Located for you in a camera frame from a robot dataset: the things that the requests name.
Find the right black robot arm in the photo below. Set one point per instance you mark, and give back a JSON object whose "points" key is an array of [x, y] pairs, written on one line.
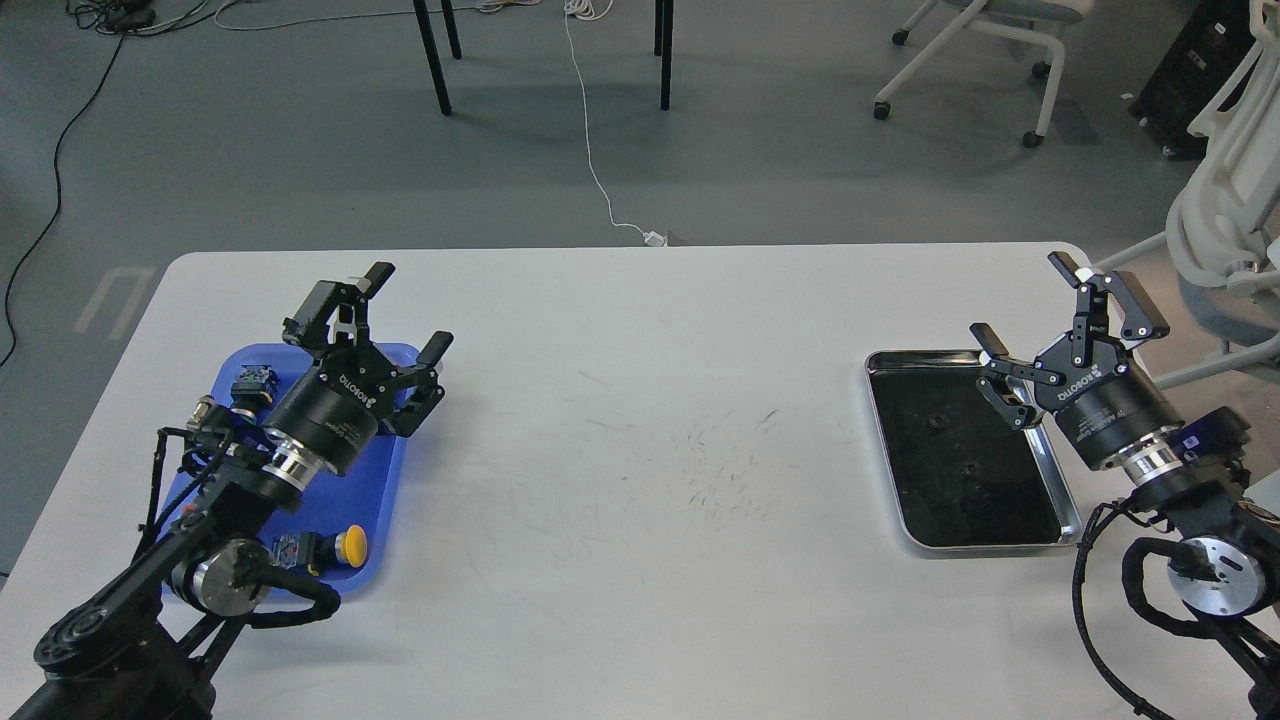
{"points": [[1210, 562]]}

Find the black box on floor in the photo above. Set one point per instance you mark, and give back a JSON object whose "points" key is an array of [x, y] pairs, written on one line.
{"points": [[1208, 48]]}

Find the blue plastic tray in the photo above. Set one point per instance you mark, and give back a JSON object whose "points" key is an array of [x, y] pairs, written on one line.
{"points": [[365, 496]]}

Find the yellow push button switch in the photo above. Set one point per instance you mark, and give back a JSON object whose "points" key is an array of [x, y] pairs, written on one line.
{"points": [[315, 553]]}

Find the green push button switch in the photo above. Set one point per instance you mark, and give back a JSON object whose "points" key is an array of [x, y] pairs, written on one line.
{"points": [[254, 390]]}

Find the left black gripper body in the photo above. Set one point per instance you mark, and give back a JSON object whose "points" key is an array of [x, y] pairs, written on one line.
{"points": [[335, 414]]}

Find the metal tray with black mat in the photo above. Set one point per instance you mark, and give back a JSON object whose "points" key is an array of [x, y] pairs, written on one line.
{"points": [[1020, 503]]}

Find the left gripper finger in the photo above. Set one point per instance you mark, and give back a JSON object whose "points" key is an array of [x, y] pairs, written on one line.
{"points": [[414, 391], [334, 314]]}

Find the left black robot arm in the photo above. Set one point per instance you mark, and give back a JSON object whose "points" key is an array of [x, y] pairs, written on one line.
{"points": [[148, 643]]}

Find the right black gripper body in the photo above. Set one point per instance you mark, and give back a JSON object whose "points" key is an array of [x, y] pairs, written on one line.
{"points": [[1106, 404]]}

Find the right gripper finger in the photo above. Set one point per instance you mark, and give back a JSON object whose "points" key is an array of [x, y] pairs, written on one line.
{"points": [[1142, 321], [1000, 370]]}

